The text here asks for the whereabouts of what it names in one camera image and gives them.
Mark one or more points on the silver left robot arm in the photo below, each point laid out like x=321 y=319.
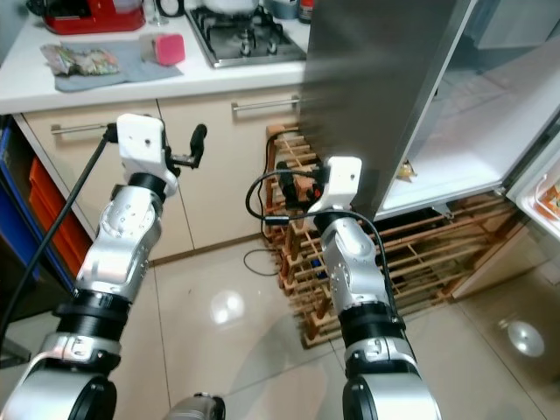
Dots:
x=118 y=254

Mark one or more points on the grey cylindrical container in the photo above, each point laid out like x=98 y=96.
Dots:
x=280 y=7

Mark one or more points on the white fridge door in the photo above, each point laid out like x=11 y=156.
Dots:
x=525 y=175

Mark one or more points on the orange crate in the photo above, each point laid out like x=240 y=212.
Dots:
x=44 y=197

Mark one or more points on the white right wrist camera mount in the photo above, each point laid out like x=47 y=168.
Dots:
x=341 y=179

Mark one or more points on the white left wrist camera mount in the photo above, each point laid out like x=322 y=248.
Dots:
x=147 y=144

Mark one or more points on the small colourful snack bag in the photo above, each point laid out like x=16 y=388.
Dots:
x=407 y=171

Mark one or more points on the red coffee machine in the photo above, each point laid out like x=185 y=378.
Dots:
x=92 y=19

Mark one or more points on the dark cabinet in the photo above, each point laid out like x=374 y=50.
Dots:
x=31 y=304

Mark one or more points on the stainless steel fridge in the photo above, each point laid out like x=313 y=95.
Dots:
x=367 y=87

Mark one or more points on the steel gas hob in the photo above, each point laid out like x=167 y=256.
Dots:
x=245 y=44

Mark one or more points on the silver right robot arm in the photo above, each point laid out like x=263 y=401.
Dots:
x=359 y=271

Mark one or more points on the container with pink lid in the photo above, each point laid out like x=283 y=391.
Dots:
x=168 y=48

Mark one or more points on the crumpled colourful foil bag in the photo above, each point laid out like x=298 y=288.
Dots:
x=83 y=59

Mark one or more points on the grey cloth mat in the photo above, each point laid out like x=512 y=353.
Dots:
x=140 y=74

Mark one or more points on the blue crate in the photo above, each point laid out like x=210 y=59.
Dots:
x=17 y=206

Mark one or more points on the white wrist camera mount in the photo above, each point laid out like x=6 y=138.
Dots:
x=341 y=179
x=147 y=144

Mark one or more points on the wooden wine rack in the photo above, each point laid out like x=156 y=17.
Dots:
x=464 y=219

